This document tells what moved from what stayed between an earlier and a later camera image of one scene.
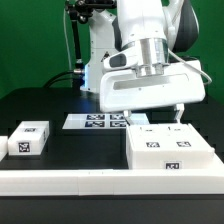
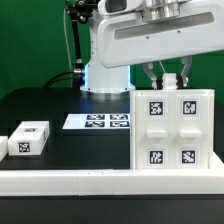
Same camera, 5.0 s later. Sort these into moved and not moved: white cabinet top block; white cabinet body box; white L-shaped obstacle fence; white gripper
Moved: white gripper; white cabinet body box
Not moved: white L-shaped obstacle fence; white cabinet top block
